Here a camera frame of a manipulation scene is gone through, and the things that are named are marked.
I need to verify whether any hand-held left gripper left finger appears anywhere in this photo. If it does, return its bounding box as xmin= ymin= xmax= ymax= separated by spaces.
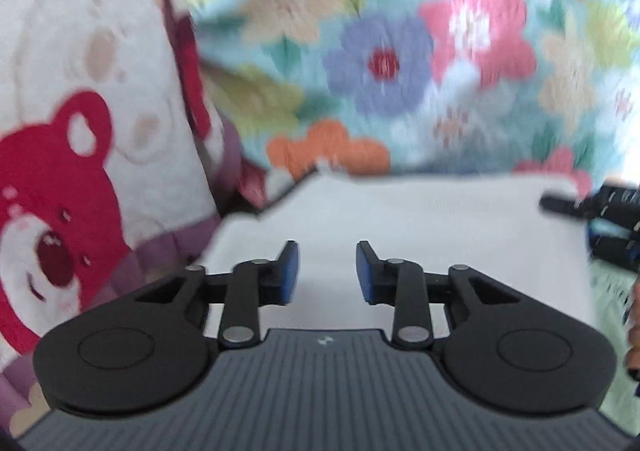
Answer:
xmin=132 ymin=240 xmax=301 ymax=349

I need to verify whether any white knit garment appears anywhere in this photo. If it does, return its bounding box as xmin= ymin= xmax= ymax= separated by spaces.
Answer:
xmin=200 ymin=171 xmax=598 ymax=332

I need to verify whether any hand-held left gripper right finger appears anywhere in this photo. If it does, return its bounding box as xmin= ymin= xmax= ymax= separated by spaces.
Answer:
xmin=355 ymin=240 xmax=521 ymax=351

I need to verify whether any floral print blanket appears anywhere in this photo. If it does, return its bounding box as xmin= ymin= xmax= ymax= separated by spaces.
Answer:
xmin=165 ymin=0 xmax=640 ymax=197

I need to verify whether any bear print quilted bedspread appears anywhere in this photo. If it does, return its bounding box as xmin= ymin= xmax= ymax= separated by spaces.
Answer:
xmin=0 ymin=0 xmax=261 ymax=432

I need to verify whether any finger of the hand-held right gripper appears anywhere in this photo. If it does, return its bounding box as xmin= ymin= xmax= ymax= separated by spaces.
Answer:
xmin=539 ymin=195 xmax=601 ymax=221
xmin=586 ymin=225 xmax=640 ymax=274

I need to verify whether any person's right hand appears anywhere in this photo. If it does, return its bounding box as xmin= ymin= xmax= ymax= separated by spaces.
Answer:
xmin=622 ymin=281 xmax=640 ymax=382

